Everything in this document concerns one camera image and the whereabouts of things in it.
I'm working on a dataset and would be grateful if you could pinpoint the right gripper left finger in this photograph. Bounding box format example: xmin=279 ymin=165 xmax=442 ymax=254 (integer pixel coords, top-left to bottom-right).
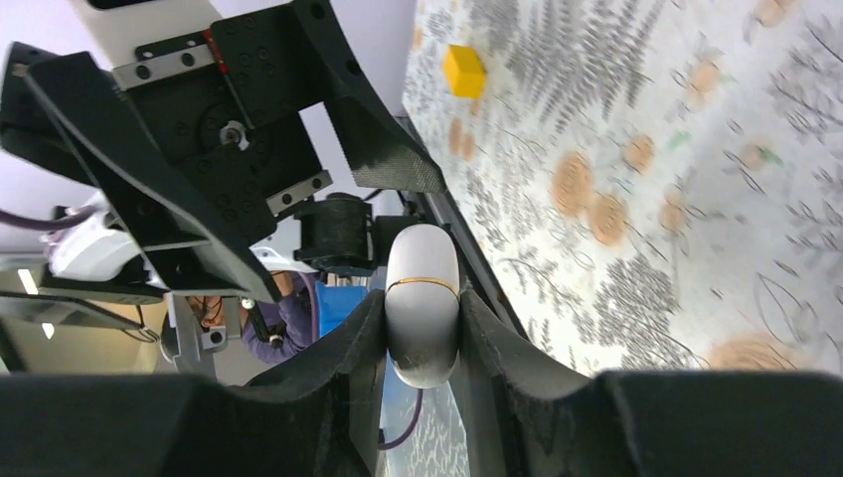
xmin=1 ymin=290 xmax=386 ymax=476

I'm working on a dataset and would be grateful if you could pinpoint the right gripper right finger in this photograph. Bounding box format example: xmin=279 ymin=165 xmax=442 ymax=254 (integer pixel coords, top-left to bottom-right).
xmin=454 ymin=290 xmax=842 ymax=476

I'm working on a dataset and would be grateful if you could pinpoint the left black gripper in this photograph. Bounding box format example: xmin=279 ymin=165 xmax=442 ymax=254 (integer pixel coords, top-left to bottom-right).
xmin=1 ymin=1 xmax=446 ymax=302

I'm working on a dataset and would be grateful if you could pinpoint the white earbud charging case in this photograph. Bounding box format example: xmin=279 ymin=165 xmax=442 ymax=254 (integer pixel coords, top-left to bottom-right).
xmin=385 ymin=224 xmax=459 ymax=390

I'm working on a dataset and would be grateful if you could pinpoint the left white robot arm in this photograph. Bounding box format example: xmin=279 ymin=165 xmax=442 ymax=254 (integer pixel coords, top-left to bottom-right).
xmin=1 ymin=1 xmax=445 ymax=303

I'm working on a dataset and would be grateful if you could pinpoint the yellow block near arm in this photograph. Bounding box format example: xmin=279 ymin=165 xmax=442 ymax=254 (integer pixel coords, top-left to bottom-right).
xmin=441 ymin=44 xmax=486 ymax=99

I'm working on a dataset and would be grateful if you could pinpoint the person in background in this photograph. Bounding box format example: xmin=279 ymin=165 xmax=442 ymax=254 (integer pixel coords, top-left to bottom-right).
xmin=187 ymin=271 xmax=321 ymax=365

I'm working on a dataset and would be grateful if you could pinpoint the blue bin background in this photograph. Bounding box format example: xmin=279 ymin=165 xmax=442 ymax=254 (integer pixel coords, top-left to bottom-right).
xmin=315 ymin=281 xmax=368 ymax=338

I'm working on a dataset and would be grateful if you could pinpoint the floral table mat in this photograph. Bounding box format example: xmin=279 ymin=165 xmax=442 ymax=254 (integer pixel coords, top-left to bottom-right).
xmin=402 ymin=0 xmax=843 ymax=380

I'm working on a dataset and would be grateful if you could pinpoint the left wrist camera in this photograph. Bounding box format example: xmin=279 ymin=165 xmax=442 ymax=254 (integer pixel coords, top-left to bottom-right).
xmin=69 ymin=0 xmax=222 ymax=66

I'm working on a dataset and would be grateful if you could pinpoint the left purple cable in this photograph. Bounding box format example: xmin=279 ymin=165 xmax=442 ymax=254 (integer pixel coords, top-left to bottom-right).
xmin=0 ymin=204 xmax=100 ymax=233

